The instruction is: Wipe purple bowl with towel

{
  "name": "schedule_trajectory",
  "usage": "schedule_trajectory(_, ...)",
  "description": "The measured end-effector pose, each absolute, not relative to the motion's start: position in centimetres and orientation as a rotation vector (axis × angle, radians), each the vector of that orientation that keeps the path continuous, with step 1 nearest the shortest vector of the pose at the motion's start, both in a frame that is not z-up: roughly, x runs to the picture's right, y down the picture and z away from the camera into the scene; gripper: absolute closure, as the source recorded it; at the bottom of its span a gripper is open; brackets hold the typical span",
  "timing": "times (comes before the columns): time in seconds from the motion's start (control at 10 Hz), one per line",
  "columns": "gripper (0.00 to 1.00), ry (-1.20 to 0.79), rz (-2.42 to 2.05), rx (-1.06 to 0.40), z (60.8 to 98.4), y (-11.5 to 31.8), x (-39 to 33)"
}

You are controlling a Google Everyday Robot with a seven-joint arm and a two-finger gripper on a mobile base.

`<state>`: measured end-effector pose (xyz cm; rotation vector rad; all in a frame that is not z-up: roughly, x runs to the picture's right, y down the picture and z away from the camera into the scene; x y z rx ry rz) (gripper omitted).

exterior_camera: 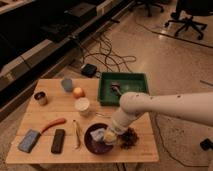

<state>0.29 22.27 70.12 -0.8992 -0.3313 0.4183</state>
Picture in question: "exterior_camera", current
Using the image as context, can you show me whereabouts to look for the light blue towel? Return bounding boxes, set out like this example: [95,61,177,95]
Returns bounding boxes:
[90,128,105,142]

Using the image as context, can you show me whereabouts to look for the purple bowl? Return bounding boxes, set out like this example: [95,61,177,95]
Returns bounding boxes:
[84,123,113,155]

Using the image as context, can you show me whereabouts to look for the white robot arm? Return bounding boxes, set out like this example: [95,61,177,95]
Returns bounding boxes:
[103,92,213,145]

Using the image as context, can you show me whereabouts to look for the dark dried fruit pile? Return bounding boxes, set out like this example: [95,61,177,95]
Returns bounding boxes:
[119,128,139,149]

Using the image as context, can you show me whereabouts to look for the yellow banana peel strip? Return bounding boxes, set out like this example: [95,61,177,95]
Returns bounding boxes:
[73,120,81,149]

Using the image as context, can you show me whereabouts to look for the white plastic cup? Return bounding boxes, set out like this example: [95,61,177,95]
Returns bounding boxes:
[74,97,90,117]

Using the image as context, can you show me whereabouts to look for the wooden table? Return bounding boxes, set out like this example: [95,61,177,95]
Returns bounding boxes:
[6,79,159,164]

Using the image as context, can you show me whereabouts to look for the black remote control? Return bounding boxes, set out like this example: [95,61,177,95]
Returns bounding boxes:
[51,129,65,154]

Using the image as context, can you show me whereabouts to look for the dark object in tray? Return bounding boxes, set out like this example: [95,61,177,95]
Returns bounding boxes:
[111,82,122,96]

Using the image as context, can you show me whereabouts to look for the orange carrot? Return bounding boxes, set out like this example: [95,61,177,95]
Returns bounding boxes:
[40,118,66,134]

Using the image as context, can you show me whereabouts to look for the orange fruit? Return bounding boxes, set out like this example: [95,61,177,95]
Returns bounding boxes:
[73,87,85,99]

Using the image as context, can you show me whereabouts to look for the green plastic tray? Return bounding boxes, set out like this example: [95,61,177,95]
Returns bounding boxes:
[97,72,149,106]

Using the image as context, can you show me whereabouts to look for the blue cup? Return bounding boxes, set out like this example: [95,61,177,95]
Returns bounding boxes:
[61,78,73,92]

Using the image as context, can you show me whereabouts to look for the black power box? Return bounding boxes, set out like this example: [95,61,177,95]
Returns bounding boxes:
[81,63,97,78]

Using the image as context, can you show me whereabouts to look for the blue sponge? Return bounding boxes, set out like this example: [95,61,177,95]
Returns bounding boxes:
[18,129,41,153]

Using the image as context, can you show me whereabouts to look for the metal can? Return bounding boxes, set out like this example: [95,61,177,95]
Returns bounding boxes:
[34,91,48,106]

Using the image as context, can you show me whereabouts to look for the black office chair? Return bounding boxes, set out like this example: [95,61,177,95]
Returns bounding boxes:
[164,0,213,40]
[129,0,164,17]

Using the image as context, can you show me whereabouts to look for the black floor cables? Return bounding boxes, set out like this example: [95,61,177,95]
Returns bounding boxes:
[69,33,138,74]

